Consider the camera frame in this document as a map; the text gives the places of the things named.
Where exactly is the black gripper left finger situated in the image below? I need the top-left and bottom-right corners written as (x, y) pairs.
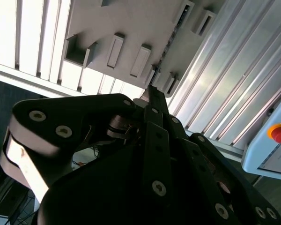
top-left (0, 85), bottom-right (174, 211)

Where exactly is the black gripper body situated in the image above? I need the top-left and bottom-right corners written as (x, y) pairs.
top-left (32, 142), bottom-right (216, 225)

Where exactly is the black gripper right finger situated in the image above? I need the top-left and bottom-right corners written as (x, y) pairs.
top-left (152, 89), bottom-right (281, 225)

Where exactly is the RAM stick with blue label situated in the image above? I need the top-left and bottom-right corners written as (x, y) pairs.
top-left (149, 3), bottom-right (192, 87)

